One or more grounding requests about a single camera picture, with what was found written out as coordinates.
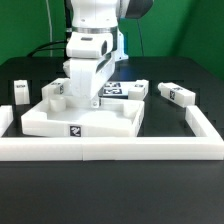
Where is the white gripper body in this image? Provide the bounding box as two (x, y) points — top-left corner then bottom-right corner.
(63, 33), (115, 100)

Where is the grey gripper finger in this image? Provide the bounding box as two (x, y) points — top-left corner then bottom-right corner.
(90, 96), (100, 108)

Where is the white desk top tray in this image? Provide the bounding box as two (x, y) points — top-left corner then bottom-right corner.
(21, 95), (144, 137)

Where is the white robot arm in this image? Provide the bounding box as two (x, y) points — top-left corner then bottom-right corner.
(63, 0), (154, 108)

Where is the marker tag sheet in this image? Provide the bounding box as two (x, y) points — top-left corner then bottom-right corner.
(101, 81), (135, 98)

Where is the black cable bundle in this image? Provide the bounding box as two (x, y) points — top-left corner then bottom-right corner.
(27, 0), (74, 58)

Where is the white thin cable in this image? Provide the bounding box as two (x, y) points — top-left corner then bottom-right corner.
(45, 0), (54, 58)

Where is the white U-shaped fence frame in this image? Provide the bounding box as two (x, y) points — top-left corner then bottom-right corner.
(0, 106), (224, 161)

